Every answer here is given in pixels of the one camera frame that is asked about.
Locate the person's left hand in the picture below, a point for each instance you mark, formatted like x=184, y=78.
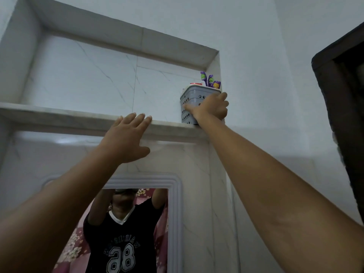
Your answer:
x=123, y=142

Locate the person's right hand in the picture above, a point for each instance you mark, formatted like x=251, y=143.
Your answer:
x=209, y=109

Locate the person's left little finger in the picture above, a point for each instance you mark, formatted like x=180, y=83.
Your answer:
x=117, y=123

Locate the person's right middle finger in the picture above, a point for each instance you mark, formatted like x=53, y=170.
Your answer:
x=224, y=104

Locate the person's left thumb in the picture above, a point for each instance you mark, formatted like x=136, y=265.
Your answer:
x=142, y=152

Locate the person's left middle finger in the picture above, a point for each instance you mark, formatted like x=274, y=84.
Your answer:
x=137, y=121

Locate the person's right thumb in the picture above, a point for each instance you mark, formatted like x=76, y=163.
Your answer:
x=191, y=107

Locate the grey perforated plastic basket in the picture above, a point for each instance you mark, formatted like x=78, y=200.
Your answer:
x=190, y=95

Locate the person's left forearm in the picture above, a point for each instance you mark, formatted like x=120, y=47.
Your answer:
x=54, y=213

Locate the person's right forearm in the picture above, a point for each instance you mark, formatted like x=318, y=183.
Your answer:
x=273, y=201

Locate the red white toothpaste tube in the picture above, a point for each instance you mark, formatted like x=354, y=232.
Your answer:
x=195, y=83

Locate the white marble shelf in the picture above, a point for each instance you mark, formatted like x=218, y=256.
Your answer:
x=71, y=119

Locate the white framed wall mirror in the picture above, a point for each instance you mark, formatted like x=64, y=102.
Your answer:
x=175, y=224

